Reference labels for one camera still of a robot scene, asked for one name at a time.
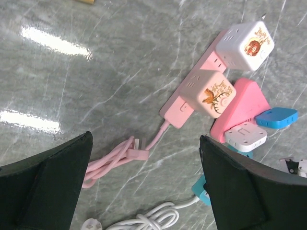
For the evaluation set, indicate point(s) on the blue plug adapter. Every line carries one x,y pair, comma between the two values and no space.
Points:
277,118

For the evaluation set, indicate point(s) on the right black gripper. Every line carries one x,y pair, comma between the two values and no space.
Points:
295,167

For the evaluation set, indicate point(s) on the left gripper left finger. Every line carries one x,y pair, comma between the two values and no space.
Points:
41,192

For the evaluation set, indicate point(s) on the white cube adapter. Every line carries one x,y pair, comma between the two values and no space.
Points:
245,46

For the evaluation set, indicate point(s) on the white round plug adapter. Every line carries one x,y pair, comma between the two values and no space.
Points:
245,137

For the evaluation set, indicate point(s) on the yellow plug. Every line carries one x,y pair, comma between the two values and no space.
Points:
86,1

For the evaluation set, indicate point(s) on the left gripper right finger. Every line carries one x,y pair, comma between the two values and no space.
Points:
248,195

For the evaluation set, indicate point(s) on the pink cube adapter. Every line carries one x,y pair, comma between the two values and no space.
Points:
208,91

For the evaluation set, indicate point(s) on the pink triangular socket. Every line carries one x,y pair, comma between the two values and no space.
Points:
248,103

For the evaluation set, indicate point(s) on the teal power strip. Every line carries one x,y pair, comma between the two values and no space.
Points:
199,191

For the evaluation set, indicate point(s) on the pink power strip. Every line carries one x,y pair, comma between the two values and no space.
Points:
176,111

